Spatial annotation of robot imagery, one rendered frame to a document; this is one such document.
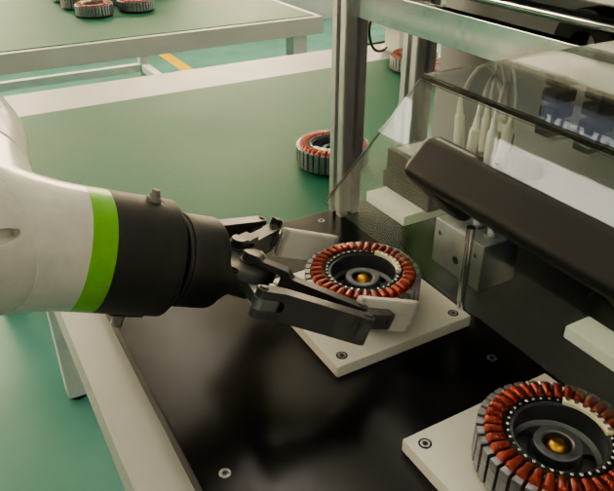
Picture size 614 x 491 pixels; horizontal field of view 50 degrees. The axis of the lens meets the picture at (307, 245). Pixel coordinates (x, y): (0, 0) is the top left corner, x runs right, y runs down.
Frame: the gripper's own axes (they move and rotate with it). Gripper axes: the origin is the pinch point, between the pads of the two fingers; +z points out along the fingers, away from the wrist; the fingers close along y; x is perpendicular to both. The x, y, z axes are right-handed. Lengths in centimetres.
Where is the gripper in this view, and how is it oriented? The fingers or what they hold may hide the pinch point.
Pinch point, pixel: (361, 279)
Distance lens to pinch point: 64.1
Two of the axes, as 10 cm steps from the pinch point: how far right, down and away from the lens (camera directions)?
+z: 8.0, 1.1, 5.9
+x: 3.4, -8.9, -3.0
